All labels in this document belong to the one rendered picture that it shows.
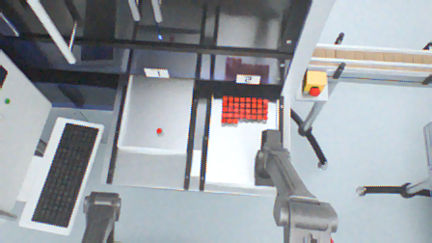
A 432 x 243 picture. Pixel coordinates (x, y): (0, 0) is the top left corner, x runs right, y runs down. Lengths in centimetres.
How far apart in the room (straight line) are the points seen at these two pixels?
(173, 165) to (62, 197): 44
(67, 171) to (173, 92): 51
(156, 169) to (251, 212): 98
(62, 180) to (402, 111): 204
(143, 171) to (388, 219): 153
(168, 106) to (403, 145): 160
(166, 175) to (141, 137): 18
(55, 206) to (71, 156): 20
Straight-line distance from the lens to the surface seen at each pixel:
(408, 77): 180
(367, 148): 265
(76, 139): 173
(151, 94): 166
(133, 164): 158
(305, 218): 78
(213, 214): 239
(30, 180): 177
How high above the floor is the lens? 237
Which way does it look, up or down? 69 degrees down
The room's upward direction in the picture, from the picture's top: straight up
